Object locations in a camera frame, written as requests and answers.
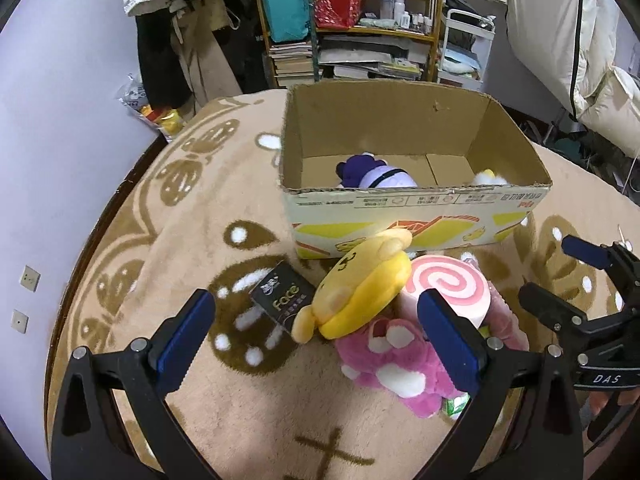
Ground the pink bear plush toy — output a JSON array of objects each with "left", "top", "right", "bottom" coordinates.
[{"left": 334, "top": 317, "right": 473, "bottom": 420}]

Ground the purple and white plush toy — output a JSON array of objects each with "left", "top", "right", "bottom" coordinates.
[{"left": 334, "top": 152, "right": 418, "bottom": 190}]

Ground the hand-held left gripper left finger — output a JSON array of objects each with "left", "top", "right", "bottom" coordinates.
[{"left": 50, "top": 289, "right": 221, "bottom": 480}]

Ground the white and yellow plush toy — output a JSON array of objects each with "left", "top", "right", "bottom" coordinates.
[{"left": 470, "top": 169, "right": 508, "bottom": 187}]

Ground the cream quilted bedding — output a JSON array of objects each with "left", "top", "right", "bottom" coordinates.
[{"left": 577, "top": 67, "right": 640, "bottom": 158}]

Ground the black tissue packet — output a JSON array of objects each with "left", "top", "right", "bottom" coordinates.
[{"left": 250, "top": 259, "right": 317, "bottom": 337}]

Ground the black hanging coat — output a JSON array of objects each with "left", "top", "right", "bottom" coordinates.
[{"left": 136, "top": 10, "right": 196, "bottom": 108}]

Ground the pile of snack bags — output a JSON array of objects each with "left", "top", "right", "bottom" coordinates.
[{"left": 119, "top": 74, "right": 183, "bottom": 141}]

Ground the teal bag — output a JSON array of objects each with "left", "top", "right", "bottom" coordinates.
[{"left": 257, "top": 0, "right": 312, "bottom": 43}]

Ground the wooden storage shelf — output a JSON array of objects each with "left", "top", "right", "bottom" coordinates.
[{"left": 248, "top": 0, "right": 446, "bottom": 88}]

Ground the cream down jacket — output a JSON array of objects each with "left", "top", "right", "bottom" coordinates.
[{"left": 505, "top": 0, "right": 626, "bottom": 121}]

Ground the pile of papers and folders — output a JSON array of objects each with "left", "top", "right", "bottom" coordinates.
[{"left": 317, "top": 35, "right": 431, "bottom": 81}]

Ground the stack of books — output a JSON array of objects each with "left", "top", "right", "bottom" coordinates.
[{"left": 267, "top": 42, "right": 321, "bottom": 88}]

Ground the person's right hand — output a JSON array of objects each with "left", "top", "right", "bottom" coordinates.
[{"left": 588, "top": 390, "right": 621, "bottom": 417}]

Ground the yellow dog plush toy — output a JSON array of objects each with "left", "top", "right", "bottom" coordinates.
[{"left": 291, "top": 229, "right": 413, "bottom": 345}]

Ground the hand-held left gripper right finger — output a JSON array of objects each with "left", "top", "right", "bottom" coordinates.
[{"left": 415, "top": 289, "right": 586, "bottom": 480}]

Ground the cardboard box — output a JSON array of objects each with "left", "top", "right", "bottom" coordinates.
[{"left": 280, "top": 82, "right": 553, "bottom": 261}]

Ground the light pink plush toy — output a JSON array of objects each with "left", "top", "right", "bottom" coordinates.
[{"left": 460, "top": 255, "right": 530, "bottom": 351}]

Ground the small green packet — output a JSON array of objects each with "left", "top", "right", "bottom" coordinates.
[{"left": 440, "top": 392, "right": 472, "bottom": 421}]

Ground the beige hanging coat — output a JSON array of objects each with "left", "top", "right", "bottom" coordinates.
[{"left": 170, "top": 0, "right": 241, "bottom": 106}]

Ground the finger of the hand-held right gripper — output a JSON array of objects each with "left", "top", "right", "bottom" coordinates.
[
  {"left": 518, "top": 284, "right": 640, "bottom": 356},
  {"left": 561, "top": 234, "right": 640, "bottom": 311}
]

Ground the pink swirl lollipop plush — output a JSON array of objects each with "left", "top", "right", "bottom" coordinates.
[{"left": 400, "top": 255, "right": 492, "bottom": 331}]

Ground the white utility cart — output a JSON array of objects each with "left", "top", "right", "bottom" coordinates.
[{"left": 437, "top": 7, "right": 497, "bottom": 86}]

